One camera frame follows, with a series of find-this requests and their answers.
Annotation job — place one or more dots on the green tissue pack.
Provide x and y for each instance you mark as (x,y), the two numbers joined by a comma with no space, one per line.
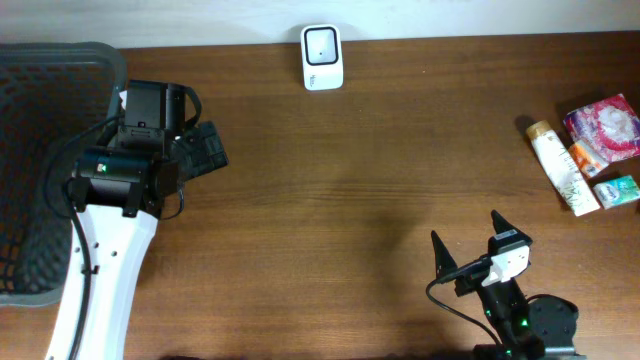
(617,192)

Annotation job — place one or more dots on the orange tissue pack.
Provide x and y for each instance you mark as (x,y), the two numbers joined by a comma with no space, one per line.
(589,162)

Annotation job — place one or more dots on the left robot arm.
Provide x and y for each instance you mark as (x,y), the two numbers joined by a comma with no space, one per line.
(115,197)

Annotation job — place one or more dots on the red purple pad package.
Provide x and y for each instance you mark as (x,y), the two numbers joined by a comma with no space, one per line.
(610,127)

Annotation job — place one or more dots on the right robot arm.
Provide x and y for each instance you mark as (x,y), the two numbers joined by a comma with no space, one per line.
(540,327)

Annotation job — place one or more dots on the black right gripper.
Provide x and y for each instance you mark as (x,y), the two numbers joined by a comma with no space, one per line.
(445,262)

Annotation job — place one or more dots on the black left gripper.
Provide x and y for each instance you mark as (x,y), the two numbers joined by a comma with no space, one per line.
(206,149)

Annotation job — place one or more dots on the white barcode scanner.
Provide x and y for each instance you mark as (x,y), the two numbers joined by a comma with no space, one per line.
(322,58)

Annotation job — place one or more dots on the white tube with cork cap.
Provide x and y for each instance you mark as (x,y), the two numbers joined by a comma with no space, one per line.
(561,169)

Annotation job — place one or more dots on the grey plastic mesh basket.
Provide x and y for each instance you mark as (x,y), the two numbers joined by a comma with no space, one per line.
(49,93)

